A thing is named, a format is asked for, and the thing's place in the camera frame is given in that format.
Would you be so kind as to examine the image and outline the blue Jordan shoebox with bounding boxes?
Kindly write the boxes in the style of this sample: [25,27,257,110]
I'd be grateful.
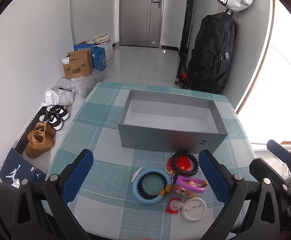
[0,148,47,187]

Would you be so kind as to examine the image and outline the black beaded bracelet wooden beads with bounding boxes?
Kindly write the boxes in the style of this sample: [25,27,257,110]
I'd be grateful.
[137,174,171,200]

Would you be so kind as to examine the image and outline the window frame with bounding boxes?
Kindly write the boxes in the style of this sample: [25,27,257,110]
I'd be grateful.
[236,0,291,153]

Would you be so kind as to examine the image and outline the light blue ring bracelet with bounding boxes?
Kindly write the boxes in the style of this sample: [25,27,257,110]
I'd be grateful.
[132,168,172,204]

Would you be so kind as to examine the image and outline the grey door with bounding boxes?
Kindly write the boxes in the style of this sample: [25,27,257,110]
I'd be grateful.
[119,0,166,47]

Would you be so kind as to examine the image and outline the red round badge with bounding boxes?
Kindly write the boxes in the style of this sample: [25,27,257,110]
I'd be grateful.
[167,155,196,175]

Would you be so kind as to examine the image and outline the tan boot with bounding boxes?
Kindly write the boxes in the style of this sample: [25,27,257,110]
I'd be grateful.
[25,131,55,158]
[33,122,56,138]

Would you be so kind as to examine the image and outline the pink pig toy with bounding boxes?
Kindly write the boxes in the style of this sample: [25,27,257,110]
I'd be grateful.
[181,180,206,197]

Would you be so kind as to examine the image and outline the white round badge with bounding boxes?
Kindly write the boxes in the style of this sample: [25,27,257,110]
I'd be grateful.
[181,197,207,222]

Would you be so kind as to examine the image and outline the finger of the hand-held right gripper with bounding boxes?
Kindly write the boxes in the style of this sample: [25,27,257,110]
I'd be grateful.
[249,157,290,196]
[267,139,291,183]

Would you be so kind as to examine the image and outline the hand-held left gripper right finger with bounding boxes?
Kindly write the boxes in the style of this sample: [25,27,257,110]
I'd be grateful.
[199,149,281,240]

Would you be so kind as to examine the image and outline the grey plastic bag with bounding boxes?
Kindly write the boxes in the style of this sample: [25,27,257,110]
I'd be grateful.
[57,69,104,97]

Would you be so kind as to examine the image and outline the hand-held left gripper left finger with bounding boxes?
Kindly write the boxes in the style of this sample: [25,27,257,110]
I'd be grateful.
[12,149,94,240]

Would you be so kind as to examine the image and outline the blue cardboard box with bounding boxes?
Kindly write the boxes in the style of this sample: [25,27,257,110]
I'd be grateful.
[74,41,106,72]

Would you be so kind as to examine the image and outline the black and white sneaker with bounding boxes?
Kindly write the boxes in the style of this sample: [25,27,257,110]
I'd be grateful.
[39,114,64,131]
[46,105,70,121]

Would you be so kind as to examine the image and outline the black metal rack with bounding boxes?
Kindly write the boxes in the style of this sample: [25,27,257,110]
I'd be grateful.
[175,0,201,85]

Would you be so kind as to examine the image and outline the white plastic bag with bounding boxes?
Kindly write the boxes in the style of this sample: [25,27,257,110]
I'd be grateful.
[42,87,75,107]

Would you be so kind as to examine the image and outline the cream tote bag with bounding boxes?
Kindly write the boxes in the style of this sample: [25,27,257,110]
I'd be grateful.
[88,33,114,65]

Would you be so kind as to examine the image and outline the grey cardboard box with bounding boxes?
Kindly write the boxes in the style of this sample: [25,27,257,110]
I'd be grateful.
[117,89,229,154]

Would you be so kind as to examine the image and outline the red mushroom clear ring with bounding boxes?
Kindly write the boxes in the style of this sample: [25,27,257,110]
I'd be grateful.
[166,197,186,215]

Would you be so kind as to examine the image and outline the brown cardboard box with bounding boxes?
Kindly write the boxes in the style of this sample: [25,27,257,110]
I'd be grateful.
[62,49,94,79]

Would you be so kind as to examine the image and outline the black backpack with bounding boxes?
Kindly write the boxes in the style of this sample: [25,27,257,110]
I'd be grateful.
[187,11,237,95]

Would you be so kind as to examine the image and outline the black coil bracelet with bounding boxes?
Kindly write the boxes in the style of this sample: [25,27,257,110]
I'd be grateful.
[174,150,199,176]

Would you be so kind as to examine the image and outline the purple bracelet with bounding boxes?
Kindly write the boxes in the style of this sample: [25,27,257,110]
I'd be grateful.
[177,175,209,193]

